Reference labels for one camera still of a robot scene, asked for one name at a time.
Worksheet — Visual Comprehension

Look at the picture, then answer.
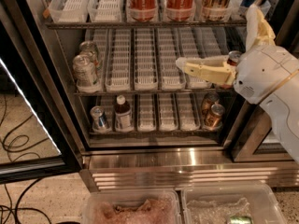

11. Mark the gold can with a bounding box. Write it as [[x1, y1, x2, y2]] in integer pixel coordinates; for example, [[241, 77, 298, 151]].
[[204, 104, 225, 129], [201, 92, 220, 115]]

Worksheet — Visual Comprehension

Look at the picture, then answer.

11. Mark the bottom wire shelf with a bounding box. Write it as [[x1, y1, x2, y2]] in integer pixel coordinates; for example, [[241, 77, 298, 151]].
[[89, 129, 221, 136]]

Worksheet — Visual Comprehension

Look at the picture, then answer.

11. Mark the red cola can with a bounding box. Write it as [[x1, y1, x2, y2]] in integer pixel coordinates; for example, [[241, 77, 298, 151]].
[[166, 0, 193, 21], [130, 0, 156, 21]]

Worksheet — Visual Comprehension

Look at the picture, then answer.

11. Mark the white tray top far left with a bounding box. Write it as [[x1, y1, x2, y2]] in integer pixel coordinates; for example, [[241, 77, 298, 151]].
[[49, 0, 89, 23]]

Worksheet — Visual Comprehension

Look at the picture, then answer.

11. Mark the open fridge glass door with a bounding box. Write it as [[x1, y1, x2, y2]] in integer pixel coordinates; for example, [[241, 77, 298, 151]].
[[0, 0, 82, 184]]

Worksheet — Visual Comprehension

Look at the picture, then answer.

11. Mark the blue silver energy can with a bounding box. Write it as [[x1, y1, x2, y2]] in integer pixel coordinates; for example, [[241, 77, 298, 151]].
[[90, 105, 110, 133]]

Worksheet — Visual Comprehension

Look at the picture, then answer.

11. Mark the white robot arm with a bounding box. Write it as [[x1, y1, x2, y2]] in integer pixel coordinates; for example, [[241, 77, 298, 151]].
[[176, 5, 299, 161]]

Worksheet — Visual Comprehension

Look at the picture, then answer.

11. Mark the white soda can rear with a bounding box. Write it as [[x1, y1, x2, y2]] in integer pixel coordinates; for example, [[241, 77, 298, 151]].
[[79, 40, 102, 70]]

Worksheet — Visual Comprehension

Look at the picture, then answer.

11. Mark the black floor cable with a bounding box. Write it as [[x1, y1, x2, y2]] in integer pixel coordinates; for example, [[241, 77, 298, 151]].
[[0, 93, 80, 224]]

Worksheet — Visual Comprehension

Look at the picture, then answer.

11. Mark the brown drink bottle white cap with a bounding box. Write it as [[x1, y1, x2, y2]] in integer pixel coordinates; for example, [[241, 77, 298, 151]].
[[114, 95, 133, 131]]

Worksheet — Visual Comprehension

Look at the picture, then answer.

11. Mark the gold can front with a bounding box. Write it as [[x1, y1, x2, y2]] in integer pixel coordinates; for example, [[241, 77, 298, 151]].
[[204, 104, 225, 129]]

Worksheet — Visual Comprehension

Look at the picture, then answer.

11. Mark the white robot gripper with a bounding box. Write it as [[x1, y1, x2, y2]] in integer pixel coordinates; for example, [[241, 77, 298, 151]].
[[176, 5, 299, 105]]

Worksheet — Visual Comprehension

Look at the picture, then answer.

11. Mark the red cola can right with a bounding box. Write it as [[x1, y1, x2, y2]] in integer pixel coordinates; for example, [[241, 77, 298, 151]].
[[166, 0, 193, 21]]

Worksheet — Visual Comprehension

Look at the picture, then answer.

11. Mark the green can in bin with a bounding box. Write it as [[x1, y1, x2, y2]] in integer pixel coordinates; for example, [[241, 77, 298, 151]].
[[229, 216, 253, 224]]

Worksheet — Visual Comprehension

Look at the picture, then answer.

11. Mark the white soda can front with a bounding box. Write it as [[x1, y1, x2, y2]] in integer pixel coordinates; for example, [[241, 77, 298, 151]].
[[73, 55, 100, 93]]

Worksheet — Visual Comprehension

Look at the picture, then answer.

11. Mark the red cola can middle shelf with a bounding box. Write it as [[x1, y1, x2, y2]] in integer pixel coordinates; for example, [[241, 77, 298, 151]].
[[227, 50, 242, 66]]

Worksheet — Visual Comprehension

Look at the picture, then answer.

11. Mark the stainless fridge base grille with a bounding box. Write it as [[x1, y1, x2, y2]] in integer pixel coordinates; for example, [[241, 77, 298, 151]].
[[79, 148, 299, 192]]

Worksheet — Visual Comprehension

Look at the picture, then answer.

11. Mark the middle wire shelf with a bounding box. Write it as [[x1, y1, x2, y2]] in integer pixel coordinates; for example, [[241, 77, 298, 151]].
[[74, 88, 235, 96]]

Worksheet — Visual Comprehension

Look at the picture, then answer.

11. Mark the white tray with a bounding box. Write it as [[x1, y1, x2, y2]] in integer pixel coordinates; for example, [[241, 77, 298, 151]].
[[49, 0, 89, 23], [88, 0, 123, 22]]

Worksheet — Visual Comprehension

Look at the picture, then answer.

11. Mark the white soda can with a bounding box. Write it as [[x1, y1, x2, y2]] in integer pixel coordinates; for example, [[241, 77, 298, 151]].
[[79, 40, 102, 70], [73, 55, 100, 93]]

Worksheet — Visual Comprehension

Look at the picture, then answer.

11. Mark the red cola can left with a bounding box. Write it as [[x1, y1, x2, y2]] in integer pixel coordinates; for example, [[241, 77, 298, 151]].
[[130, 0, 156, 21]]

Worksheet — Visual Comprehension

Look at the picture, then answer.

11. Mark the clear bin with bubble wrap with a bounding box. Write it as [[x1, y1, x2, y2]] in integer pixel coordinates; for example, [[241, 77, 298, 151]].
[[181, 183, 287, 224]]

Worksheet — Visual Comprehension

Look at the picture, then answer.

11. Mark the top wire shelf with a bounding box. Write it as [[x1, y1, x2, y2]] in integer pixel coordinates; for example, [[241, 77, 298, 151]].
[[46, 20, 247, 30]]

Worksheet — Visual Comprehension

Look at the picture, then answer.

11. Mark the wire shelf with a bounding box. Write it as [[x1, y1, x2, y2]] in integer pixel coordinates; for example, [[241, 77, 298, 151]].
[[74, 88, 235, 96], [46, 20, 247, 30], [89, 129, 221, 136]]

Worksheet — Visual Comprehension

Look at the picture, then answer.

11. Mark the clear bin with pink wrap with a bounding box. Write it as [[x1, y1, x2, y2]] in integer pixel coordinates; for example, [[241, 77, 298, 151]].
[[81, 189, 182, 224]]

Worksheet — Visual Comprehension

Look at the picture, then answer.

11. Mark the gold can rear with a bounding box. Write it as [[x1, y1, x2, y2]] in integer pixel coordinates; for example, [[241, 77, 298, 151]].
[[201, 92, 220, 115]]

